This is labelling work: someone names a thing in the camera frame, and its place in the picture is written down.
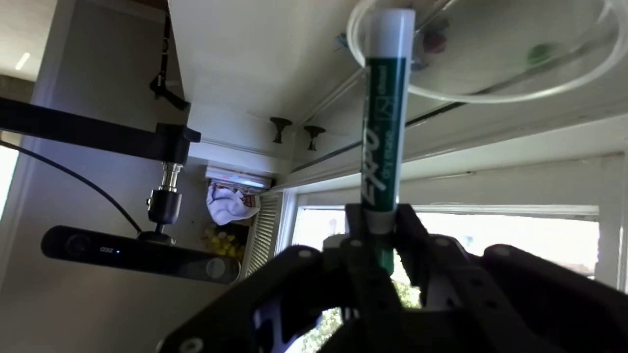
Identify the black depth camera bar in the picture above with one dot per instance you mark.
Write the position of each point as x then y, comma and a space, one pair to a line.
93, 247

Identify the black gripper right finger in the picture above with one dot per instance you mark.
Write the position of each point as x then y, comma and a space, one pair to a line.
511, 300

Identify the clear plastic cup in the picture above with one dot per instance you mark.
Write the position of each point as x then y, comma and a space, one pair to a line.
492, 51

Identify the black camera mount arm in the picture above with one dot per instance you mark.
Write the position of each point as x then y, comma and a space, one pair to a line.
168, 141

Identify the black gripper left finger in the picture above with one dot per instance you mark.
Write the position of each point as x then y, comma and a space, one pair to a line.
284, 298

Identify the green white Expo marker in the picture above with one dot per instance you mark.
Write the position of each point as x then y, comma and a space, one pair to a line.
388, 64

